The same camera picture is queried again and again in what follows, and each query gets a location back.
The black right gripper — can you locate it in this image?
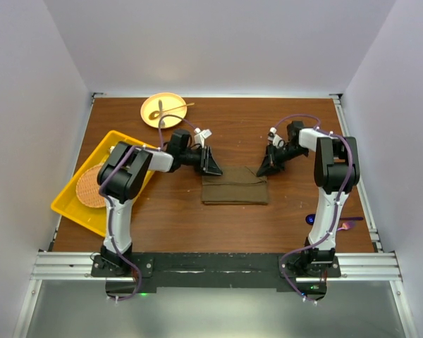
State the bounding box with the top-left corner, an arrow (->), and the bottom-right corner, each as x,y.
257,143 -> 309,177

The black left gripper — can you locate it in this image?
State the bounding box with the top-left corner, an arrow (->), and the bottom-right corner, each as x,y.
180,145 -> 223,175

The brown cloth napkin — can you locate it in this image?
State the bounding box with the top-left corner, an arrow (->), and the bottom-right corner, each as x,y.
201,165 -> 269,205

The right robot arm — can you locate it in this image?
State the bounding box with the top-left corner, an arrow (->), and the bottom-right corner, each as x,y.
257,120 -> 360,277

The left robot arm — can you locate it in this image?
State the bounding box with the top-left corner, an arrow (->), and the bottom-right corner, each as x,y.
97,128 -> 223,277

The silver fork on plate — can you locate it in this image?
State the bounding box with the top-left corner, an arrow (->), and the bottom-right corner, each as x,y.
158,99 -> 164,128

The iridescent blue spoon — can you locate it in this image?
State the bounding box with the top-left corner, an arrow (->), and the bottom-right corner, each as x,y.
305,213 -> 316,225

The gold spoon on plate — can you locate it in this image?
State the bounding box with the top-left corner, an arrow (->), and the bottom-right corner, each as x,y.
148,103 -> 195,120

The beige round plate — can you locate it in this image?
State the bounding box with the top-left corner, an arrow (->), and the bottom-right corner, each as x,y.
140,92 -> 188,128

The iridescent purple fork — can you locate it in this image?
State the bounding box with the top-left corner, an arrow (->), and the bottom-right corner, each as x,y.
338,220 -> 356,231

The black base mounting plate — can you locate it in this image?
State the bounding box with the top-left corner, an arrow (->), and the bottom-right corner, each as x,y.
91,252 -> 341,296

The yellow plastic tray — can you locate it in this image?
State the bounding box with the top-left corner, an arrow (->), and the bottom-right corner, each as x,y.
51,130 -> 145,237

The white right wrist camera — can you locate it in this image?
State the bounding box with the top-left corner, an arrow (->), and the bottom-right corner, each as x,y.
268,127 -> 285,149

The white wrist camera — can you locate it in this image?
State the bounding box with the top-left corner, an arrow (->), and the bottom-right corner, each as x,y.
268,127 -> 285,149
193,127 -> 212,147

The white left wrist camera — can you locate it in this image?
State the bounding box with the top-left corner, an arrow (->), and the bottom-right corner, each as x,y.
193,127 -> 212,147

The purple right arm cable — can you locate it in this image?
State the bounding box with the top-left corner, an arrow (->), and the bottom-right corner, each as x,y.
273,113 -> 357,303

